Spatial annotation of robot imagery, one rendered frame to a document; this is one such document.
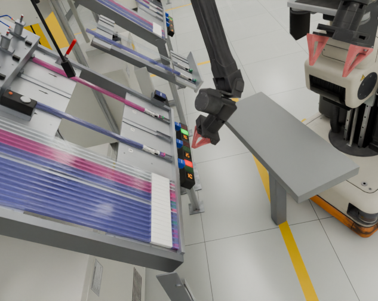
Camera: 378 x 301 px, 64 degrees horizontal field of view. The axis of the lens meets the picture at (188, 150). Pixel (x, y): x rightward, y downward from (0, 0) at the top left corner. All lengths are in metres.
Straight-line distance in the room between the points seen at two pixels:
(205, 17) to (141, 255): 0.63
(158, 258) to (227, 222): 0.97
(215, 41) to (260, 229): 1.07
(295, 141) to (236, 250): 0.68
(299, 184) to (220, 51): 0.50
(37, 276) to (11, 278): 0.09
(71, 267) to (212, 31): 0.81
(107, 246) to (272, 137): 0.77
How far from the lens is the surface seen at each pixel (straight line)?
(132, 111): 1.13
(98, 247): 0.73
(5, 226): 0.71
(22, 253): 1.20
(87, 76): 1.22
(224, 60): 0.90
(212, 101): 0.86
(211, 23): 0.88
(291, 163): 1.12
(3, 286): 1.16
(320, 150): 1.18
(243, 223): 1.69
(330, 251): 1.63
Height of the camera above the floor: 1.41
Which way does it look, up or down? 41 degrees down
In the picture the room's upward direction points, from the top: 16 degrees counter-clockwise
